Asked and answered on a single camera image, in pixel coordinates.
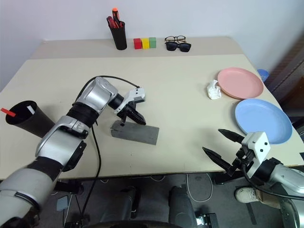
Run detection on tall black pen holder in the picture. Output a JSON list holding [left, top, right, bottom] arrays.
[[111, 20, 127, 50]]

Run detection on orange black marker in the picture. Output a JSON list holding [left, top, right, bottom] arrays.
[[0, 107, 17, 117]]

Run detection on dark grey rounded shape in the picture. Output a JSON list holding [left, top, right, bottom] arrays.
[[168, 186, 198, 228], [102, 186, 142, 223]]

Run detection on beige trouser leg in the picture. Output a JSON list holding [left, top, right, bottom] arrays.
[[255, 190, 282, 209]]

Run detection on dark brown wooden cabinet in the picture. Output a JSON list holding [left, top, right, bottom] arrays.
[[263, 35, 304, 124]]

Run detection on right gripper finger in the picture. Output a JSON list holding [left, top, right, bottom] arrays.
[[218, 128, 246, 144], [201, 146, 235, 177]]

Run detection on tortoiseshell glasses thick frame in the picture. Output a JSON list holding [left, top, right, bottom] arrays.
[[164, 35, 187, 44]]

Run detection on white sneaker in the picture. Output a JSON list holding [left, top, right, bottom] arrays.
[[235, 187, 258, 204]]

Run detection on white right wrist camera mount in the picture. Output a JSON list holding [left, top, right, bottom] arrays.
[[241, 131, 271, 171]]

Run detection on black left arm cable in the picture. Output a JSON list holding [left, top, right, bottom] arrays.
[[71, 75, 141, 221]]

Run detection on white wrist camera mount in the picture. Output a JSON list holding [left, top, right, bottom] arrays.
[[241, 131, 271, 171], [114, 87, 146, 115]]

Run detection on white floor cable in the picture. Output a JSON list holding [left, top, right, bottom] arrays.
[[186, 174, 213, 202]]

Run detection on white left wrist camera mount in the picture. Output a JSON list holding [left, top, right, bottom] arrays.
[[114, 87, 146, 115]]

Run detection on grey glasses case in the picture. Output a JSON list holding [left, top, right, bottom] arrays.
[[110, 120, 160, 146]]

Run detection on wide black pen cup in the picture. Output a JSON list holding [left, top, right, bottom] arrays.
[[5, 100, 57, 138]]

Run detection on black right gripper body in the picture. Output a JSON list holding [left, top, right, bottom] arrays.
[[231, 147, 255, 175]]

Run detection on black sunglasses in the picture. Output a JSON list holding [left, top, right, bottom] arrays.
[[165, 42, 192, 52]]

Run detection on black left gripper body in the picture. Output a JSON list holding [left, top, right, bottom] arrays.
[[116, 102, 137, 117]]

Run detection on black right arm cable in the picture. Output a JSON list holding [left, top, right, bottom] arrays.
[[242, 163, 304, 200]]

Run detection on pink plastic plate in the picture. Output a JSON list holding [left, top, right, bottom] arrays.
[[217, 67, 264, 100]]

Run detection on red handled tool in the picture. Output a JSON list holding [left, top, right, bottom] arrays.
[[106, 16, 117, 29]]

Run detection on blue plastic plate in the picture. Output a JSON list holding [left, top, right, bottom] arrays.
[[235, 98, 293, 145]]

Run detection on grey blue flat piece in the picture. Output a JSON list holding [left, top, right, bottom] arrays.
[[56, 196, 72, 211]]

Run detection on black table frame bar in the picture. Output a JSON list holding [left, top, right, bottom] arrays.
[[213, 173, 240, 185], [53, 181, 85, 193]]

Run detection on black box with display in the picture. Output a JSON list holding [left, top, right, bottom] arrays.
[[196, 213, 219, 228]]

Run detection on crumpled white tissue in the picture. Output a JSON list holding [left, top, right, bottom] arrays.
[[206, 79, 222, 99]]

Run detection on blue round container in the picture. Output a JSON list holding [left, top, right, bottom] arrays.
[[257, 68, 269, 83]]

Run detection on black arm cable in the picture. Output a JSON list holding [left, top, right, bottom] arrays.
[[71, 75, 141, 221], [242, 163, 304, 200]]

